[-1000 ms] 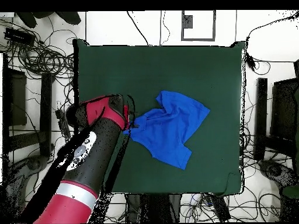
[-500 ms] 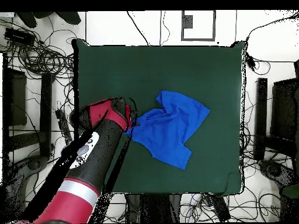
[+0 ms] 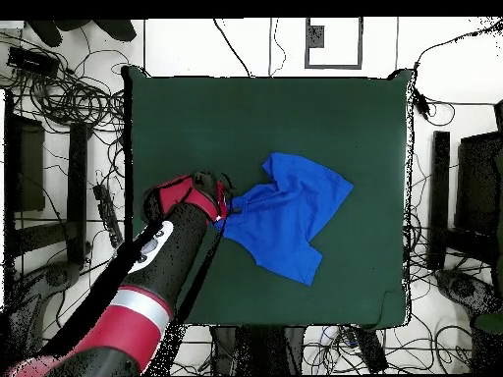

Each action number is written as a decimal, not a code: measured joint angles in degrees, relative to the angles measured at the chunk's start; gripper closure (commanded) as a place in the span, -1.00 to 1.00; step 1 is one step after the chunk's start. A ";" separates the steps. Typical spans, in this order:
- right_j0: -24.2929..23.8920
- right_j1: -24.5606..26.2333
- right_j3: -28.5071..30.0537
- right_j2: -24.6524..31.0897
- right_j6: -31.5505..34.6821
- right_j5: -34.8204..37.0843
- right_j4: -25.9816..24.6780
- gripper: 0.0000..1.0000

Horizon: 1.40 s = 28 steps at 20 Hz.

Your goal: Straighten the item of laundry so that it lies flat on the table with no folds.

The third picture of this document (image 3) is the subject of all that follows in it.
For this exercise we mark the blue shirt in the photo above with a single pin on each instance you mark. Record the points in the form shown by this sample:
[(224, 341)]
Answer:
[(290, 212)]

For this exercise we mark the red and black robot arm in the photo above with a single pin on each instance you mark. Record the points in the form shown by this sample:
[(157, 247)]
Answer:
[(165, 255)]

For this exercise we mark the dark flat panel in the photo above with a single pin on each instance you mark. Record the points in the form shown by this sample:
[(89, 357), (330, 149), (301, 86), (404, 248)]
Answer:
[(27, 165), (477, 180)]

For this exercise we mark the dark green table cloth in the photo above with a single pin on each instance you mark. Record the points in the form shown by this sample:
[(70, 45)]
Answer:
[(196, 118)]

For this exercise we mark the black power strip with sockets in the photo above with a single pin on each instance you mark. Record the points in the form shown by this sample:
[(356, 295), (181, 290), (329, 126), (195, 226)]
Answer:
[(106, 208)]

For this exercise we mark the black upright stand bar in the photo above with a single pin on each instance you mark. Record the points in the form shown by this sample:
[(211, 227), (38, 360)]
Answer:
[(439, 188), (76, 188)]

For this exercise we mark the grey stand foot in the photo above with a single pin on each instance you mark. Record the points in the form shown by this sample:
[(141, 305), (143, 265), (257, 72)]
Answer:
[(459, 286), (59, 275)]

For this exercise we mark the black star-shaped chair base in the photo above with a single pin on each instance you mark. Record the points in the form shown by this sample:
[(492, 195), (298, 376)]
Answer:
[(118, 29)]

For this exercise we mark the long black power strip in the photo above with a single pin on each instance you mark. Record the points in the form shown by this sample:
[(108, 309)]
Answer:
[(371, 351)]

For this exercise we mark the black power adapter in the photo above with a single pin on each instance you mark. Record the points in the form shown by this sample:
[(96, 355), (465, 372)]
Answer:
[(422, 104)]

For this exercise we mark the black rectangular device box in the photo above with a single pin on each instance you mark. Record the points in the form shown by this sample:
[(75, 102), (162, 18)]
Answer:
[(31, 61)]

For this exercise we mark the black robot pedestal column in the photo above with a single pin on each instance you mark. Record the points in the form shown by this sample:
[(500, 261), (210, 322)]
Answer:
[(259, 349)]

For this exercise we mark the grey square floor frame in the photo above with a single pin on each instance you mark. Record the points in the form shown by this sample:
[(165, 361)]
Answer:
[(334, 67)]

